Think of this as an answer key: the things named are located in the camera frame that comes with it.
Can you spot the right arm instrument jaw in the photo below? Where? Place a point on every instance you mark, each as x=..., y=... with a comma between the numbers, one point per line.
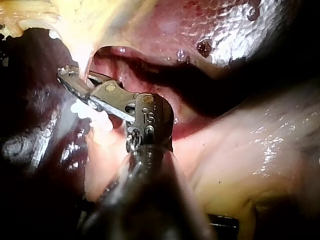
x=73, y=81
x=98, y=78

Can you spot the right arm instrument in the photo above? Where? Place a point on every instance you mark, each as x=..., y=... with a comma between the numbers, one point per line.
x=152, y=117

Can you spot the dark right arm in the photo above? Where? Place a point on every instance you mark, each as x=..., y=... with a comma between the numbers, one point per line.
x=150, y=200

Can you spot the thin tube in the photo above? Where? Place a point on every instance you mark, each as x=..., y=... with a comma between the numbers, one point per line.
x=85, y=60

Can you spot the pale fatty tissue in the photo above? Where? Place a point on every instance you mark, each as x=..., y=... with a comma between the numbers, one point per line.
x=237, y=160
x=105, y=155

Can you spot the gallbladder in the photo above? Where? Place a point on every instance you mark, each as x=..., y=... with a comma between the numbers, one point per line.
x=37, y=12

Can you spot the dark red liver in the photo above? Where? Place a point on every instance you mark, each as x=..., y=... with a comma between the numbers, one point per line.
x=175, y=27

